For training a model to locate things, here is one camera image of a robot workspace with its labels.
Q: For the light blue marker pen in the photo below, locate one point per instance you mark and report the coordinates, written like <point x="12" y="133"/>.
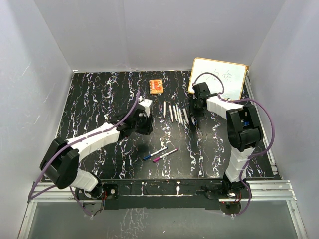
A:
<point x="175" y="114"/>

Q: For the aluminium rail frame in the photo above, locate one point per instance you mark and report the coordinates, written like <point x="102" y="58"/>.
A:
<point x="259" y="190"/>

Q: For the dark blue marker pen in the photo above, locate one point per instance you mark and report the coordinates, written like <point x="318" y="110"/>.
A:
<point x="155" y="153"/>

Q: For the dark green marker pen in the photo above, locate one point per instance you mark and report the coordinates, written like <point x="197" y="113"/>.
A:
<point x="180" y="117"/>

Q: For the magenta marker pen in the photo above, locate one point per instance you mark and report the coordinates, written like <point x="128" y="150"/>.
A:
<point x="165" y="155"/>

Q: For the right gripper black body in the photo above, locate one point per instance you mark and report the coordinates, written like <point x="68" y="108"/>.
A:
<point x="195" y="110"/>

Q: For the yellow marker pen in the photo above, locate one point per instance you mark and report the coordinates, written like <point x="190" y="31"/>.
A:
<point x="164" y="109"/>

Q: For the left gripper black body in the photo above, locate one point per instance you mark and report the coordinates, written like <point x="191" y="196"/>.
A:
<point x="142" y="127"/>

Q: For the cyan marker pen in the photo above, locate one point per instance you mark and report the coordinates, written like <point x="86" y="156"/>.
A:
<point x="192" y="119"/>

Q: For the white board orange frame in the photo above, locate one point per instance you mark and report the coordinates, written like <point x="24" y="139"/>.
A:
<point x="220" y="76"/>

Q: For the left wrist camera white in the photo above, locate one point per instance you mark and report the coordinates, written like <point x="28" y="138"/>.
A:
<point x="147" y="104"/>

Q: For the black base frame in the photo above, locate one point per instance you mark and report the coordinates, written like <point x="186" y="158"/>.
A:
<point x="163" y="193"/>

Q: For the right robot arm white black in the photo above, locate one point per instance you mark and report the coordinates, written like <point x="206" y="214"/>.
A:
<point x="243" y="130"/>

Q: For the light green marker pen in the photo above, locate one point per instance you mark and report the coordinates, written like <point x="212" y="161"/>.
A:
<point x="178" y="115"/>

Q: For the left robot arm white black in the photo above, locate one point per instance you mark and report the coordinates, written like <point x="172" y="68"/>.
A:
<point x="61" y="162"/>

